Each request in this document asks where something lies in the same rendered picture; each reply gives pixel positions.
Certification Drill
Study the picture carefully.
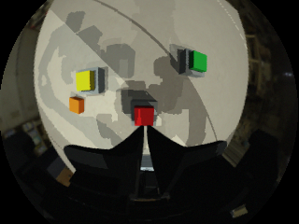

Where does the orange block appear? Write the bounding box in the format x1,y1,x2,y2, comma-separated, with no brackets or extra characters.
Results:
68,96,85,115

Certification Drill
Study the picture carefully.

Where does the green button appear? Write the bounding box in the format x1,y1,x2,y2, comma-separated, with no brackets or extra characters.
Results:
179,49,206,78

